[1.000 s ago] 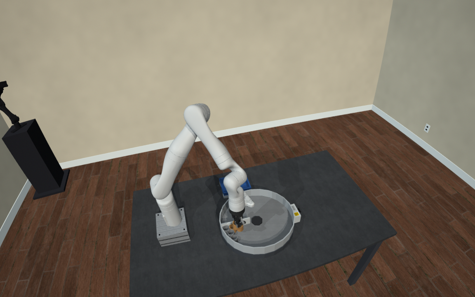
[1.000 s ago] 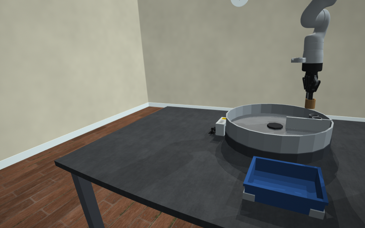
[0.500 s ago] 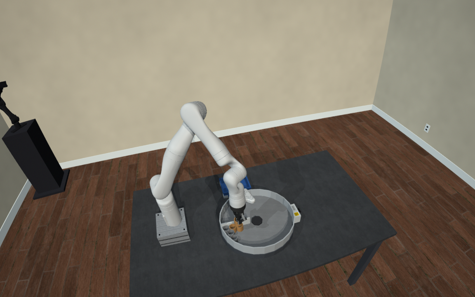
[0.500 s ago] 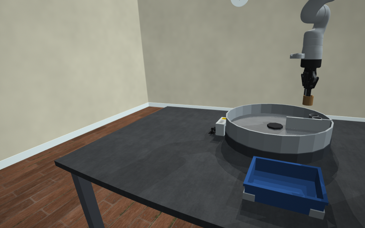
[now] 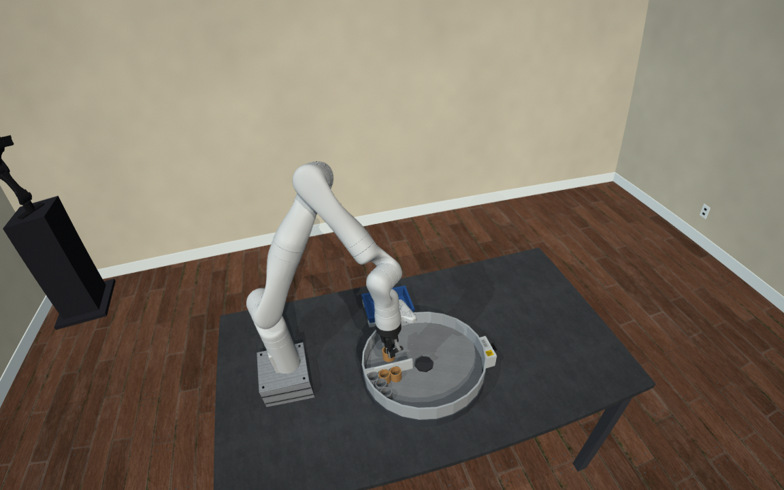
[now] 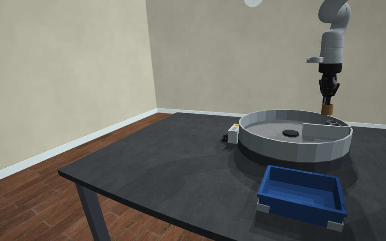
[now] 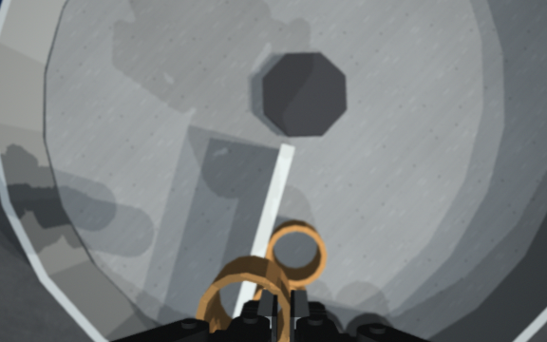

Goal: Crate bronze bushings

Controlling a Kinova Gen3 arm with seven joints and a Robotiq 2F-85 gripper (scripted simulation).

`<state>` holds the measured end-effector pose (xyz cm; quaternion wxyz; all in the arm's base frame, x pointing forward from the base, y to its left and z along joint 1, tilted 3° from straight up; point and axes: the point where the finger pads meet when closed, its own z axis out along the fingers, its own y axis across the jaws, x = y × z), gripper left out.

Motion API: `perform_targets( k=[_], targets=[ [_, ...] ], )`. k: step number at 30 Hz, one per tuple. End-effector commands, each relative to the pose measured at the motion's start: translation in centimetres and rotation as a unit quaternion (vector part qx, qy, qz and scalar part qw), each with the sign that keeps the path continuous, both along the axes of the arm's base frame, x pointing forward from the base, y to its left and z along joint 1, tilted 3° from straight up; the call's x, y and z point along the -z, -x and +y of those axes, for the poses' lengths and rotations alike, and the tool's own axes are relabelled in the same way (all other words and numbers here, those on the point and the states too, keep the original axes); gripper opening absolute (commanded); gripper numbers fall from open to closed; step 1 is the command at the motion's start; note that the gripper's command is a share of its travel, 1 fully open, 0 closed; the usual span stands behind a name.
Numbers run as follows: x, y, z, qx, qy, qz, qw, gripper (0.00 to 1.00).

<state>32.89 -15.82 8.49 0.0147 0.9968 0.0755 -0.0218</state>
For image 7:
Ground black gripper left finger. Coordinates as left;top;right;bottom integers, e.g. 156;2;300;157
111;289;278;342

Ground grey metal bushing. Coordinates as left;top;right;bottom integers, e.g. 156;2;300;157
345;313;394;336
326;310;345;333

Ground bronze bushing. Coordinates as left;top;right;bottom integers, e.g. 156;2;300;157
253;284;306;300
266;219;327;287
196;256;291;342

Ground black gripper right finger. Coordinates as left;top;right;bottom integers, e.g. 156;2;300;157
290;290;430;342

